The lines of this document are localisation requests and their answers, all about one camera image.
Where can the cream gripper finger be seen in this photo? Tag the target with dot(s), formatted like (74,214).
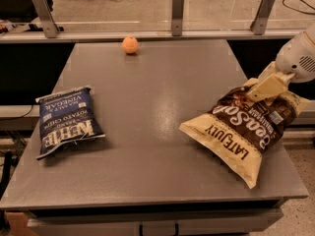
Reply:
(267,88)

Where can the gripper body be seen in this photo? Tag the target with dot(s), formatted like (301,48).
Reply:
(294,60)

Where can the brown Late July chip bag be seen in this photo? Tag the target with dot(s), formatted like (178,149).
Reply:
(239,131)

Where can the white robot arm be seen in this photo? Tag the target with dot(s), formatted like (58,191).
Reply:
(295,63)

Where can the blue Kettle chip bag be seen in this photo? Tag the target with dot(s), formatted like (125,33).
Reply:
(66,118)

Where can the orange fruit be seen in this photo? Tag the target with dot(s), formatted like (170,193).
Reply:
(130,44)

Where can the right metal barrier bracket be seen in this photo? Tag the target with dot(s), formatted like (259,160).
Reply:
(259,24)

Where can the metal barrier bracket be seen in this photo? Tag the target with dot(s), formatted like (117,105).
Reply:
(177,10)
(259,24)
(47,23)

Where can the middle metal barrier bracket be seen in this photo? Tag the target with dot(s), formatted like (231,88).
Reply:
(177,10)

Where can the left metal barrier bracket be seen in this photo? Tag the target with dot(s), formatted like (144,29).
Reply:
(47,23)

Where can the metal barrier rail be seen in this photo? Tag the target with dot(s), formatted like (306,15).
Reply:
(103,36)

